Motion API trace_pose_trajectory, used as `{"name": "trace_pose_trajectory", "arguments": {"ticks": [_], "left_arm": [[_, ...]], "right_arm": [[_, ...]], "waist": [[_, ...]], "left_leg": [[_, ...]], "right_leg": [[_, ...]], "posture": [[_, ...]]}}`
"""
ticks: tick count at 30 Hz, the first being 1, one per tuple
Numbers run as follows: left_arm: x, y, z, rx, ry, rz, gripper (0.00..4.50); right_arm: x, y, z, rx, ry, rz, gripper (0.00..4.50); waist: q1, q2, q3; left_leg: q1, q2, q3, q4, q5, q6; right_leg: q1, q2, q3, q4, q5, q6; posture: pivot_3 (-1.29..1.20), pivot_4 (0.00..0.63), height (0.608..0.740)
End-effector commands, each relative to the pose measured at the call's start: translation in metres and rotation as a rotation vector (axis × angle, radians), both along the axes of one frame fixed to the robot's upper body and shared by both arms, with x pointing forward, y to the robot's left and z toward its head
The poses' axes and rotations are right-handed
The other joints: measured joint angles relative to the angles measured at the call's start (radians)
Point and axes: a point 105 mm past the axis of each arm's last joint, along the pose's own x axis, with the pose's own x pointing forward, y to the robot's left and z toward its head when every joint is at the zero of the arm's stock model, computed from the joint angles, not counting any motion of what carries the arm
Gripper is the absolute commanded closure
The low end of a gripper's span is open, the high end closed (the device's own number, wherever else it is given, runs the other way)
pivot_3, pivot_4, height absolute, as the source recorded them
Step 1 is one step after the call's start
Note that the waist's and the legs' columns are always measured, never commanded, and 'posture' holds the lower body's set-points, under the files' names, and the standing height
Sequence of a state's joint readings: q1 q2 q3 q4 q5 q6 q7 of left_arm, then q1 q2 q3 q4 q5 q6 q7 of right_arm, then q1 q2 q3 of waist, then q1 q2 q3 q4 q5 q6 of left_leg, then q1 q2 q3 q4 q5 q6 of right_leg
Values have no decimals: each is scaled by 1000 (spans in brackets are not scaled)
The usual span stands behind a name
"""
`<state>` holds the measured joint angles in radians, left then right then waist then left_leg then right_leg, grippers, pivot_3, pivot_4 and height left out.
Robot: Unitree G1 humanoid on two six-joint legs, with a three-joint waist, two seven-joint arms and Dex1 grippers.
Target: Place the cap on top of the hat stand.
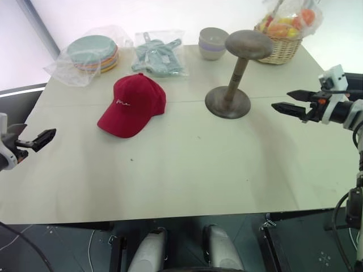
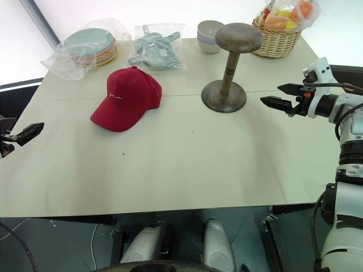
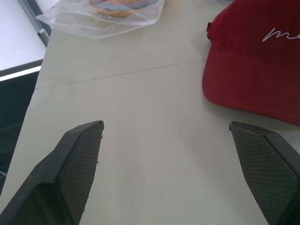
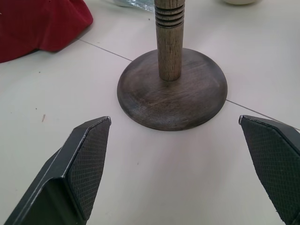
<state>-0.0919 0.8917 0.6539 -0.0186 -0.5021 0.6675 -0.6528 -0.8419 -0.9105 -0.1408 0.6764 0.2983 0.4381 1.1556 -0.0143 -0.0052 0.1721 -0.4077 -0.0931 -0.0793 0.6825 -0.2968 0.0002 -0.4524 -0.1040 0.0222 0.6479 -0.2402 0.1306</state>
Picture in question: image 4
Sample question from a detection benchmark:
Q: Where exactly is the wooden stand with round base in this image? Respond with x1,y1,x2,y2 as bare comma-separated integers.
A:
117,0,228,132

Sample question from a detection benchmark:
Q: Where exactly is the red baseball cap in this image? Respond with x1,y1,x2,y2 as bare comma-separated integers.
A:
0,0,94,63

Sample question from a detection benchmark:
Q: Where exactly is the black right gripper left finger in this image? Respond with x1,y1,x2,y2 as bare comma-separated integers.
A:
0,116,112,225

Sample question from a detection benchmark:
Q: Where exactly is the clear plastic bag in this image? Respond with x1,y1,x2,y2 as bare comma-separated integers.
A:
116,0,155,15

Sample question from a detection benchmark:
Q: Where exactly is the white round bowl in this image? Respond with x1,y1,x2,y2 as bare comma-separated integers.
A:
221,0,258,6

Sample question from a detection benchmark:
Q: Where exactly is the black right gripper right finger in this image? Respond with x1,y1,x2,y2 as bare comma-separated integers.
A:
238,114,300,225

